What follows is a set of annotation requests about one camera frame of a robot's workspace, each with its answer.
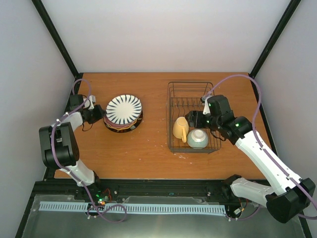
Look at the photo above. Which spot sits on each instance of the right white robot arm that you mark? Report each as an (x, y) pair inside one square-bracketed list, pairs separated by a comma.
[(287, 194)]

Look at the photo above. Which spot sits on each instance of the pink scalloped middle plate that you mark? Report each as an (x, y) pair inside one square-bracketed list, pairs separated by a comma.
[(112, 125)]

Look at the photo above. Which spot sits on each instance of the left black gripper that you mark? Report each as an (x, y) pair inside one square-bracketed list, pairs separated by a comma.
[(100, 113)]

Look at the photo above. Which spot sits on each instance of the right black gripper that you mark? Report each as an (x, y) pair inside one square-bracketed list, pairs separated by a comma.
[(195, 116)]

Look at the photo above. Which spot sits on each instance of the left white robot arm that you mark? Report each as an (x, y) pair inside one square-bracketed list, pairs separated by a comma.
[(58, 144)]

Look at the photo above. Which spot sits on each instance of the yellow ceramic mug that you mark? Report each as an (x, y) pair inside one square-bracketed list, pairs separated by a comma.
[(181, 129)]

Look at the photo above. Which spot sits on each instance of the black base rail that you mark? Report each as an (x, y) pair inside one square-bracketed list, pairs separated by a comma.
[(210, 190)]

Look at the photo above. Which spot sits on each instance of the pale green ceramic bowl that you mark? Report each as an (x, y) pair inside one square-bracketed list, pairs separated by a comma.
[(197, 139)]

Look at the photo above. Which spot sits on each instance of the dark striped bottom plate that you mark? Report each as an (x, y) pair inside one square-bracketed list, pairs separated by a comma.
[(125, 129)]

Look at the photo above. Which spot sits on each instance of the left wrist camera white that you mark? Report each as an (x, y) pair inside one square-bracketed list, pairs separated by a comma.
[(89, 103)]

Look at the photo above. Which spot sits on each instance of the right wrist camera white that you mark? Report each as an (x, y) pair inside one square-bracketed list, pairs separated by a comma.
[(206, 109)]

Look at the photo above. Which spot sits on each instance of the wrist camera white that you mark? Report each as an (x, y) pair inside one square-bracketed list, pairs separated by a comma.
[(89, 103), (206, 109)]

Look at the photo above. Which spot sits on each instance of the white blue striped plate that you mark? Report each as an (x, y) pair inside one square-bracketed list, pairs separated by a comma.
[(123, 109)]

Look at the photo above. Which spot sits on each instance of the light blue cable duct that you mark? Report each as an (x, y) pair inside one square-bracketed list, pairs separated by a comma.
[(140, 209)]

